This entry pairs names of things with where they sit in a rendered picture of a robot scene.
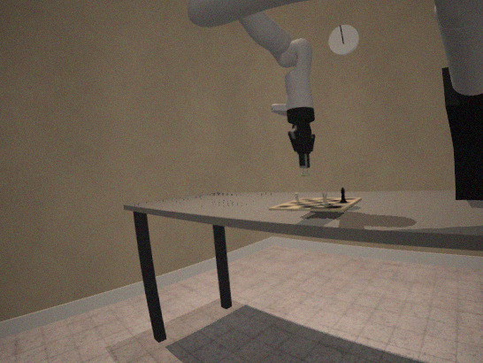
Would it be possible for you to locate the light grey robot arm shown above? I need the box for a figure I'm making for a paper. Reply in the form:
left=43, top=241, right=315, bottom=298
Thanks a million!
left=188, top=0, right=483, bottom=116

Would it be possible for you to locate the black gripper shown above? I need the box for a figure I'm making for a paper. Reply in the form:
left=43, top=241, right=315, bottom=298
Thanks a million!
left=287, top=107, right=315, bottom=168

